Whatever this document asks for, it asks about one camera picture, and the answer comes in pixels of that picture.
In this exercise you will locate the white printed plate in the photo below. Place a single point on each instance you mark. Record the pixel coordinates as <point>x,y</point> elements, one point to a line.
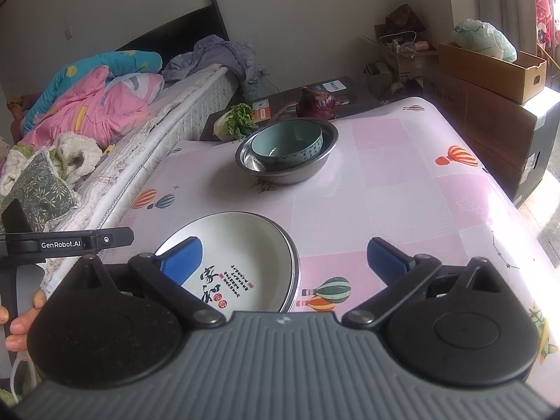
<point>245,245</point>

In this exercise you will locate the pink and blue quilt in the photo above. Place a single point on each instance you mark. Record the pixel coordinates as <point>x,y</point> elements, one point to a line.
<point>96,100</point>

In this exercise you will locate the grey crumpled cloth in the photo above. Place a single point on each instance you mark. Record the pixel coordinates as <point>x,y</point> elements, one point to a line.
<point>218,57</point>

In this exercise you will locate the person's left hand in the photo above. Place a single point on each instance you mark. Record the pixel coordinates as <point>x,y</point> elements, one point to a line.
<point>19,324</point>

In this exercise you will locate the white fluffy blanket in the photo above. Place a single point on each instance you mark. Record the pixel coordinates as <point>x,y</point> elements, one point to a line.
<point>74,153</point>

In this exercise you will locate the teal ceramic bowl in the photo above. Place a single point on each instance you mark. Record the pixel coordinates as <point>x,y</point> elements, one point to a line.
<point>284,140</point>

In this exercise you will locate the white plastic bag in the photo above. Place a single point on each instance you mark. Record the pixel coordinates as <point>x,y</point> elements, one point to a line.
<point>485,37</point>

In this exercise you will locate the long open cardboard box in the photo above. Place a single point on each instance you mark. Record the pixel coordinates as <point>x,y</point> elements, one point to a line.
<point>481,70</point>

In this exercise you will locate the wooden stick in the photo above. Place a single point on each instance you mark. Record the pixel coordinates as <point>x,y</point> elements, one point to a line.
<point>549,57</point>

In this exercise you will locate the green floral pillow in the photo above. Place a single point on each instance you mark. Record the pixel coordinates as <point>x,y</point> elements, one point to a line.
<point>39,188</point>

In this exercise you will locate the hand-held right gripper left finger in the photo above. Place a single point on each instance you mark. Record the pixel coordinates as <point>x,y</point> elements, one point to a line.
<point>181,256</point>

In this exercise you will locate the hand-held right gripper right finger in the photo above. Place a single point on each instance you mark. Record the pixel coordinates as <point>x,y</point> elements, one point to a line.
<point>385,258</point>

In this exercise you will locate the large brown carton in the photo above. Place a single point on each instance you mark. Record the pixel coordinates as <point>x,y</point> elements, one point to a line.
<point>481,127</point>

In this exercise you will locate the leafy green vegetable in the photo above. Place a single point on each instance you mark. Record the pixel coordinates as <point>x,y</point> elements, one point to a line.
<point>240,120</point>

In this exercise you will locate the dark bed headboard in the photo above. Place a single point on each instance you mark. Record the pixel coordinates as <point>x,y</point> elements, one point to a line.
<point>175,41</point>

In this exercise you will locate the pink printed tablecloth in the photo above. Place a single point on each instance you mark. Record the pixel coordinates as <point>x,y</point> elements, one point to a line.
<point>393,183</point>

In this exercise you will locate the red onion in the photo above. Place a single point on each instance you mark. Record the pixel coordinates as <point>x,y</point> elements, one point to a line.
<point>315,103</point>

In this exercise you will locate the brown crumpled bag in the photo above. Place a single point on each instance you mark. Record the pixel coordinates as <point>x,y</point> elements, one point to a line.
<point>404,17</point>

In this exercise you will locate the white mattress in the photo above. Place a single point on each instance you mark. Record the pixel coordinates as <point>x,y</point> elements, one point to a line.
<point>188,96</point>

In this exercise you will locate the pink hanging garment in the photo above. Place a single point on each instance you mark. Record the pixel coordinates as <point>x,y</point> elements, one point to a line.
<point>547,8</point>

